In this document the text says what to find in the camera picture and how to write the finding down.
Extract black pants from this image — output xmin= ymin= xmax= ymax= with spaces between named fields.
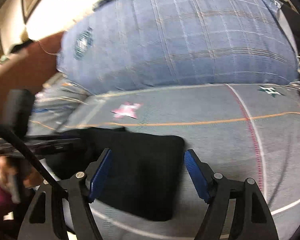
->
xmin=59 ymin=126 xmax=186 ymax=222

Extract person's left hand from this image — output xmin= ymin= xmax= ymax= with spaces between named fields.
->
xmin=0 ymin=155 xmax=43 ymax=204

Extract grey star pillow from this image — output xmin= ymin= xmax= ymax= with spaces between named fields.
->
xmin=27 ymin=77 xmax=92 ymax=135

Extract brown headboard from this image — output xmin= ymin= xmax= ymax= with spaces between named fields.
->
xmin=0 ymin=31 xmax=64 ymax=120

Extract grey star bed sheet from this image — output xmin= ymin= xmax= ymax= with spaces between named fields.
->
xmin=58 ymin=84 xmax=300 ymax=239

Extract blue plaid quilt bundle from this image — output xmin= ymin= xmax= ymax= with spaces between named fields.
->
xmin=57 ymin=0 xmax=299 ymax=94

